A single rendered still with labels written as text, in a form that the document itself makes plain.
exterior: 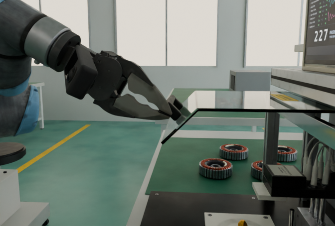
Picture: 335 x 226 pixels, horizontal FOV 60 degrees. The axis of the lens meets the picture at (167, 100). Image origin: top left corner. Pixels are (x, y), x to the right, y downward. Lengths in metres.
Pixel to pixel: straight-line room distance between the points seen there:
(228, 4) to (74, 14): 2.64
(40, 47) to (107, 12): 4.82
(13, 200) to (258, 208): 0.62
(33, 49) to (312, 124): 0.47
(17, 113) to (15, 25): 0.27
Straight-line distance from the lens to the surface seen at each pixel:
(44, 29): 0.50
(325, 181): 0.65
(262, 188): 0.64
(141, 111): 0.47
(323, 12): 0.62
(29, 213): 0.87
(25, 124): 0.74
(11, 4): 0.54
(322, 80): 0.53
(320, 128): 0.52
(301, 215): 0.70
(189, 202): 0.80
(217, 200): 0.82
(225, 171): 0.98
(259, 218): 0.74
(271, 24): 5.24
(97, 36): 5.32
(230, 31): 5.10
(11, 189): 0.85
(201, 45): 5.05
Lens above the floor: 1.14
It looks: 8 degrees down
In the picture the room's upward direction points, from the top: straight up
